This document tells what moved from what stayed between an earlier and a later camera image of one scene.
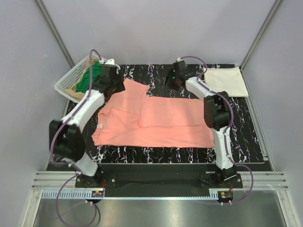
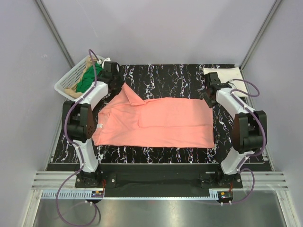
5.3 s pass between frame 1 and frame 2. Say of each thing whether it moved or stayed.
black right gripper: moved
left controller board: stayed
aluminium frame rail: stayed
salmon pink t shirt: stayed
